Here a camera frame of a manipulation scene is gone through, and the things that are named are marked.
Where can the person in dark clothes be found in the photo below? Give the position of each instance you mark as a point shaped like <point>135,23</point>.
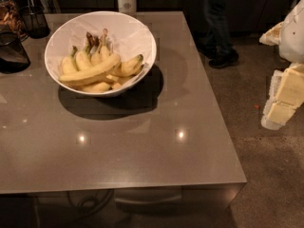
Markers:
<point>217,45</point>

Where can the black dark bowl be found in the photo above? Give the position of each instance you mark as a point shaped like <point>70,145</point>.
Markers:
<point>13,57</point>

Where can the white bowl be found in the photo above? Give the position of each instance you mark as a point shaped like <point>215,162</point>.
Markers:
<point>126,36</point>

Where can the banana bunch with green stems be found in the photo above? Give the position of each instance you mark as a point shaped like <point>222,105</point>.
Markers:
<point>94,52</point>

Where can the bottom yellow banana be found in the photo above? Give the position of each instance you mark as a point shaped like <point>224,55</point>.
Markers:
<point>95,88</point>

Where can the right yellow banana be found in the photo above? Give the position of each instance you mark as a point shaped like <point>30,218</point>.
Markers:
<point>129,67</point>

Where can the long front yellow banana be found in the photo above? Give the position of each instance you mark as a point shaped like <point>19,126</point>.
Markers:
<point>92,74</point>

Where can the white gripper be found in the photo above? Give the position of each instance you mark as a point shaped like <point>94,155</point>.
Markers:
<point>293,37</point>

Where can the glass jar with snacks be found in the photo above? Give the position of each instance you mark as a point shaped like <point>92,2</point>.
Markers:
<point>9,16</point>

